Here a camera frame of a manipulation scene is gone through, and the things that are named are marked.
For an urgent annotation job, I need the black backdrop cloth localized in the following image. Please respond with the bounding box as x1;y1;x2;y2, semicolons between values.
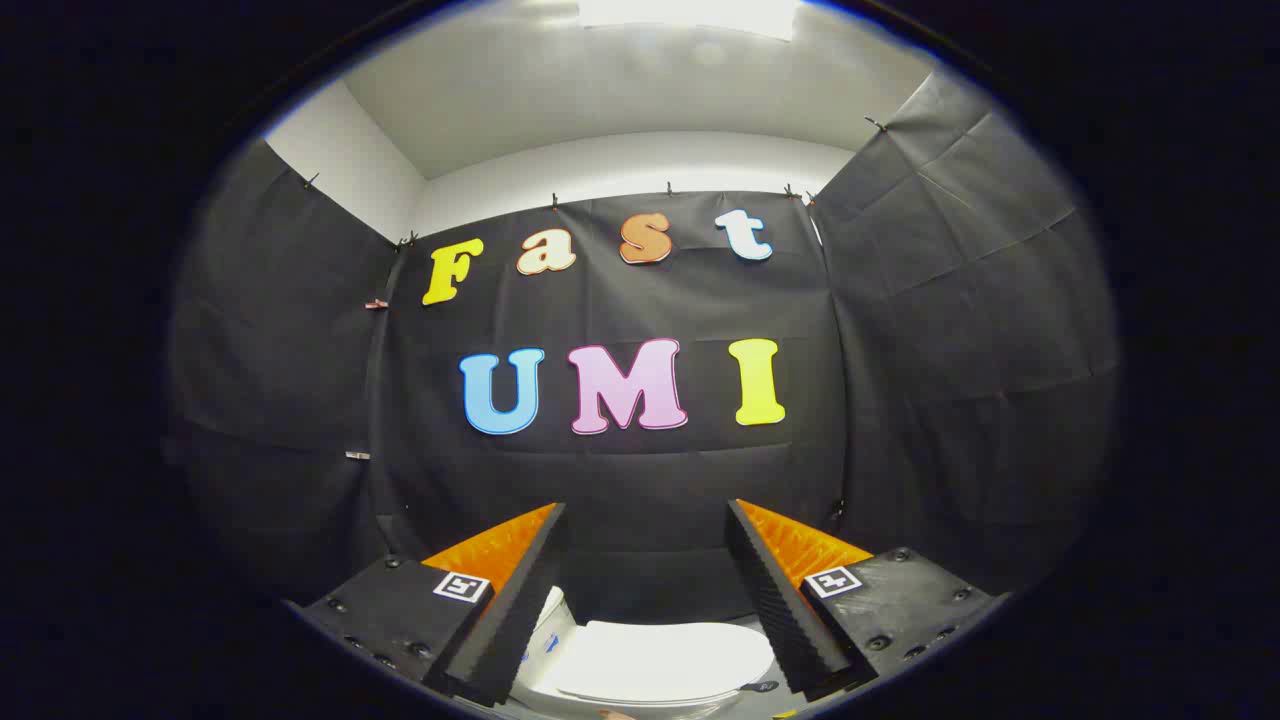
165;70;1121;626

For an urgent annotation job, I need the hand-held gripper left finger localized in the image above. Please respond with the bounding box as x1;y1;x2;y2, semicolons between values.
298;502;569;708

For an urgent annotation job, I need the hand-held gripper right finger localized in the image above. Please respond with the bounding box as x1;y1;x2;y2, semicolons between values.
725;498;1009;703

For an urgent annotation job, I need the white toilet bowl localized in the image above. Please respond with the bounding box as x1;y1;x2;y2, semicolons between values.
512;585;793;718

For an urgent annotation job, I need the white toilet lid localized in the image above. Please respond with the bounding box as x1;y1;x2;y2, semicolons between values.
543;619;777;705

